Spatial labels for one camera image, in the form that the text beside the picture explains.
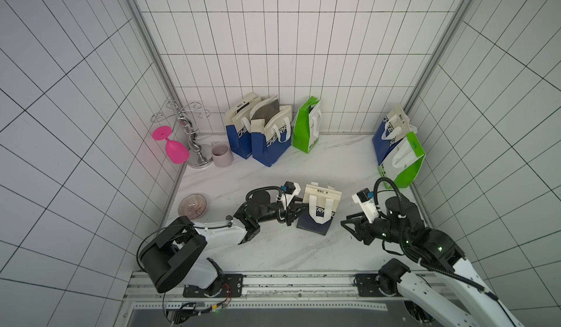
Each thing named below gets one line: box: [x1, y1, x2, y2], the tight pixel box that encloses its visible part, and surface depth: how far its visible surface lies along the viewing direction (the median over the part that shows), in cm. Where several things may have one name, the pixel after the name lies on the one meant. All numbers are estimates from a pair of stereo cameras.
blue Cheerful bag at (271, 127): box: [249, 95, 293, 168], surface depth 97 cm
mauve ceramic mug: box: [210, 141, 234, 168], surface depth 108 cm
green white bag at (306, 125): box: [292, 96, 323, 155], surface depth 100 cm
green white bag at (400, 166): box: [378, 131, 426, 190], surface depth 87 cm
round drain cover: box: [177, 193, 207, 220], surface depth 91 cm
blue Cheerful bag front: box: [224, 92, 262, 160], surface depth 97 cm
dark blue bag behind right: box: [371, 102, 418, 167], surface depth 100 cm
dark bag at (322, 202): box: [296, 181, 343, 236], surface depth 72 cm
